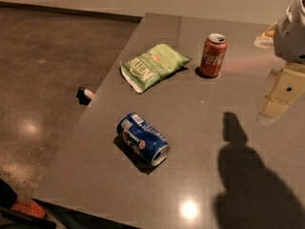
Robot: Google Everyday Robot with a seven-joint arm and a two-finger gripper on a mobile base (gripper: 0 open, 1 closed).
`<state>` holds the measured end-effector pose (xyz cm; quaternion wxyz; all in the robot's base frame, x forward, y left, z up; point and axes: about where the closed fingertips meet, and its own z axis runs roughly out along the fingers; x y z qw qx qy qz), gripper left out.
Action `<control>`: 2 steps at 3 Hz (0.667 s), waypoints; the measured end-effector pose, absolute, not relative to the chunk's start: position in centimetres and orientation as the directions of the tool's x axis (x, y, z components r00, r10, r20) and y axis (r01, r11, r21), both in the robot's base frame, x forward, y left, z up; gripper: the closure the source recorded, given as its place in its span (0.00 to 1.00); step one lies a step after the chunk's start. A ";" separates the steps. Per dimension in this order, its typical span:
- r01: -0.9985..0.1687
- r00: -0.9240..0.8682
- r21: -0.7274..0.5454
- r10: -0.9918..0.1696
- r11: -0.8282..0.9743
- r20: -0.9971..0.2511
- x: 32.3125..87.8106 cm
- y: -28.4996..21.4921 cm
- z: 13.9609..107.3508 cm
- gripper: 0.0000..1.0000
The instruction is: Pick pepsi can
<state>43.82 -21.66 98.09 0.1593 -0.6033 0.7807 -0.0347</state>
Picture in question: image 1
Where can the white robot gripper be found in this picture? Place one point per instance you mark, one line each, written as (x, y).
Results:
(291, 37)

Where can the red Coca-Cola can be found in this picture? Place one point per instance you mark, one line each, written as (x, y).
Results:
(213, 53)

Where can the blue Pepsi can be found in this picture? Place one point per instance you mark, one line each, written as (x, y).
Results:
(143, 138)

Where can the green chip bag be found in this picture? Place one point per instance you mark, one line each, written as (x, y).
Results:
(152, 66)

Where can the small black white floor object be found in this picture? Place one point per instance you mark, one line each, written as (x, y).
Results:
(82, 91)

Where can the orange shoe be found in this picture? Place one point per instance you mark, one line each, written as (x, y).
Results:
(29, 208)

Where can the dark table base bar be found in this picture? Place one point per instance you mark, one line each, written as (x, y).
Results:
(29, 220)

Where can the black trouser leg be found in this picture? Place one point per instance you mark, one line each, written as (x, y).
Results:
(7, 196)

